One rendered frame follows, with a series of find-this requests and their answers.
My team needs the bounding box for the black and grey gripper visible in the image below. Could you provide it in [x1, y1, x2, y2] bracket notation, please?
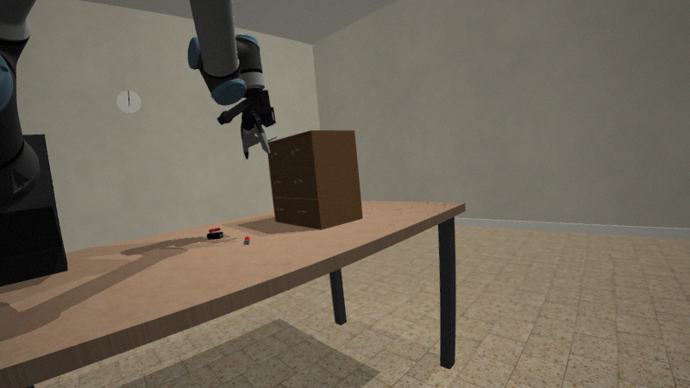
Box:
[241, 88, 277, 159]

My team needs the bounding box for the dark brown wooden drawer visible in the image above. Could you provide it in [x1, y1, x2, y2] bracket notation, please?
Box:
[288, 135, 313, 166]
[294, 197, 320, 228]
[269, 141, 289, 169]
[271, 170, 292, 195]
[291, 167, 317, 196]
[273, 197, 295, 223]

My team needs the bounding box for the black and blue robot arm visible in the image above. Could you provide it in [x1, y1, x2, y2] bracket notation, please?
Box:
[0, 0, 265, 207]

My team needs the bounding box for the brown wooden chest of drawers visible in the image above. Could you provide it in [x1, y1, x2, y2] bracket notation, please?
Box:
[268, 130, 362, 230]

